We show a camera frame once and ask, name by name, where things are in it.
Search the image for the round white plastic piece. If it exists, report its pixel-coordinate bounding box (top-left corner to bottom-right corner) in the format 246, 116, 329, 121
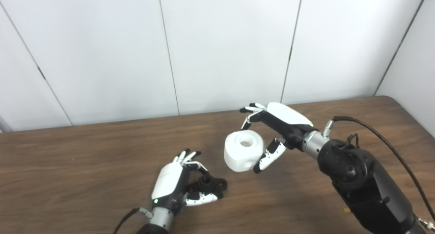
224, 130, 265, 173

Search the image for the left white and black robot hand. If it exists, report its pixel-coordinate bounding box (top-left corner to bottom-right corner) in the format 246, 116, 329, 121
151, 148, 220, 215

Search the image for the black flanged holder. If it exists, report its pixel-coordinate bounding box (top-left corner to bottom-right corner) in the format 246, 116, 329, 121
185, 172, 228, 200

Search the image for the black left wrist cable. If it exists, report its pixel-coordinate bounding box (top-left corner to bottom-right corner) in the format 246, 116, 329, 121
112, 207, 154, 234

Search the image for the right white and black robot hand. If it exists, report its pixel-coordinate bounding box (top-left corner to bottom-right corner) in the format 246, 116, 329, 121
239, 102, 314, 174

